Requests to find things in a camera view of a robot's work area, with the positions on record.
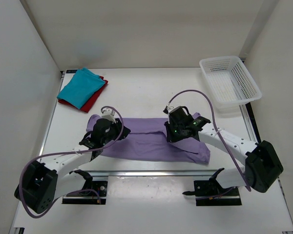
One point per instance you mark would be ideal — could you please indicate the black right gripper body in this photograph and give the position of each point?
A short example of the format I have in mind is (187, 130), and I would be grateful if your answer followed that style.
(175, 131)

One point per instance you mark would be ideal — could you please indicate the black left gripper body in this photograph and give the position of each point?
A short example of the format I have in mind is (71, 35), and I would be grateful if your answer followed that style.
(114, 130)

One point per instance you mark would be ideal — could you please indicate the lilac t shirt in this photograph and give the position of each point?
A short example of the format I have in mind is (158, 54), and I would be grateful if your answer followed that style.
(147, 141)

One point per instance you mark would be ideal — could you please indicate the red t shirt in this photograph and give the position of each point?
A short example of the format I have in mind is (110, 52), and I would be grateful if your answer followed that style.
(90, 102)

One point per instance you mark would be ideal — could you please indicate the teal t shirt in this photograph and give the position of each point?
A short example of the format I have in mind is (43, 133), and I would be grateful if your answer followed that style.
(81, 87)

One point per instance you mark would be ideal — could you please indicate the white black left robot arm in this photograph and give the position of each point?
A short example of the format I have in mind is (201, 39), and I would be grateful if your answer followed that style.
(45, 180)

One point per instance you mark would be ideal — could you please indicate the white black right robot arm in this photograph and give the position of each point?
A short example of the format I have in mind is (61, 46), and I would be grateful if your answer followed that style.
(257, 164)

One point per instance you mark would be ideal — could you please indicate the white plastic basket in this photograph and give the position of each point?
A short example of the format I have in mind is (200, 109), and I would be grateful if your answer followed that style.
(229, 82)

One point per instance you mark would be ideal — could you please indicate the blue label sticker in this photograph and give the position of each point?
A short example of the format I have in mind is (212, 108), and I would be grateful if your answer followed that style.
(71, 71)

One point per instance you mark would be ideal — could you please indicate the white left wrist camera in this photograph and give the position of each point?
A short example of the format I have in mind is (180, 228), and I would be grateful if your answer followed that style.
(108, 114)

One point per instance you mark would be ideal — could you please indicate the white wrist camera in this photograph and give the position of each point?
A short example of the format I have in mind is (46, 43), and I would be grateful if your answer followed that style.
(168, 109)
(108, 114)

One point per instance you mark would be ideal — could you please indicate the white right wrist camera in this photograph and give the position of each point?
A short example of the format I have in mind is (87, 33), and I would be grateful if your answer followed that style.
(168, 109)

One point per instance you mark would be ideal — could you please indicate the aluminium table rail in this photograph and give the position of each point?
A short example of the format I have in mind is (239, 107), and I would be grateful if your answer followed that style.
(153, 173)

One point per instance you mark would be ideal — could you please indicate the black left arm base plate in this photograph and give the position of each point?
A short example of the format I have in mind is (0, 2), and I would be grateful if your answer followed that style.
(96, 194)

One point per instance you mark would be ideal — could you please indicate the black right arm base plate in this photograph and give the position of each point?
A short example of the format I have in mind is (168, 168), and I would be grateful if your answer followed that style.
(207, 193)

